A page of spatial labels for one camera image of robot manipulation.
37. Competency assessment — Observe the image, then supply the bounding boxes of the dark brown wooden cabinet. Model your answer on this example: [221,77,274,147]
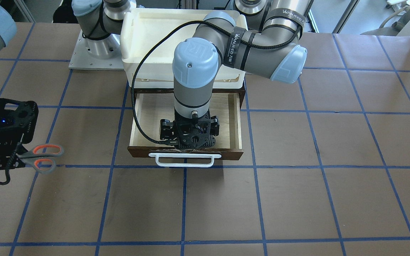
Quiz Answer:
[135,79,246,98]

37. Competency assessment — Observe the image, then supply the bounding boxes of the grey orange scissors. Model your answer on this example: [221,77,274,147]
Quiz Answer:
[17,144,64,174]

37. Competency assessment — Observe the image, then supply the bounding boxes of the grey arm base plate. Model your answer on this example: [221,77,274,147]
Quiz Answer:
[69,31,124,71]

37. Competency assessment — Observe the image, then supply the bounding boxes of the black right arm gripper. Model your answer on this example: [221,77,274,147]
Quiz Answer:
[0,99,39,170]

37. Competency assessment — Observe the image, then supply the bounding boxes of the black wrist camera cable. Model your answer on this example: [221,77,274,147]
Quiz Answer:
[134,20,305,145]

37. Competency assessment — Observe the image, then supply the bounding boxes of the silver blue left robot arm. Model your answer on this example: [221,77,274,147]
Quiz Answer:
[160,0,313,149]

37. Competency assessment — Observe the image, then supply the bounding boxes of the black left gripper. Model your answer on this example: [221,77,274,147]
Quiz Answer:
[160,111,220,149]

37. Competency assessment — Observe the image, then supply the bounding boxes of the white plastic bin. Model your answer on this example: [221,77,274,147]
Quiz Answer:
[120,8,248,89]

